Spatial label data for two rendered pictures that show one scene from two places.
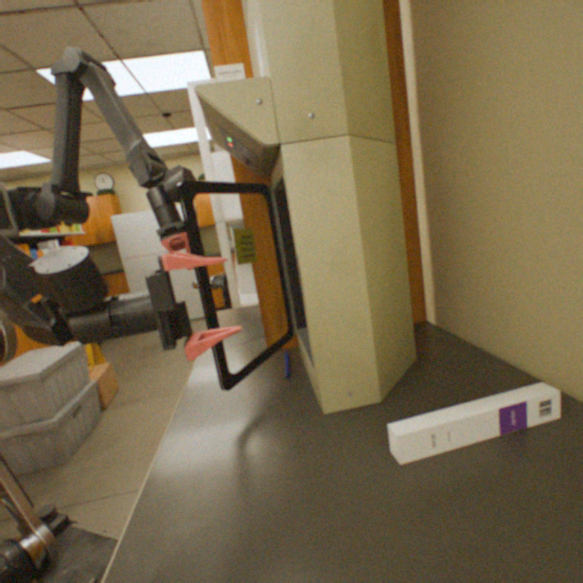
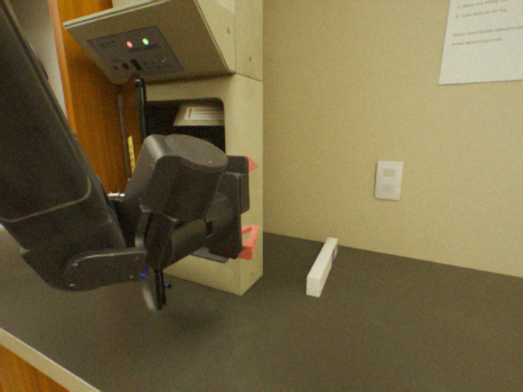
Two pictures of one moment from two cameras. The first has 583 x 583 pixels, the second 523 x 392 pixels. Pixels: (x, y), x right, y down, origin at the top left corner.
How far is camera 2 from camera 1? 0.49 m
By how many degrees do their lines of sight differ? 57
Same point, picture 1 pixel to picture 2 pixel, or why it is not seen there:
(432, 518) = (359, 308)
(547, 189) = (313, 139)
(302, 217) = (241, 135)
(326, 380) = (243, 267)
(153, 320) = (233, 223)
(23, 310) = (100, 231)
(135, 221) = not seen: outside the picture
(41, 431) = not seen: outside the picture
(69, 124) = not seen: outside the picture
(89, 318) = (189, 229)
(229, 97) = (213, 15)
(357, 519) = (340, 328)
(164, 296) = (246, 197)
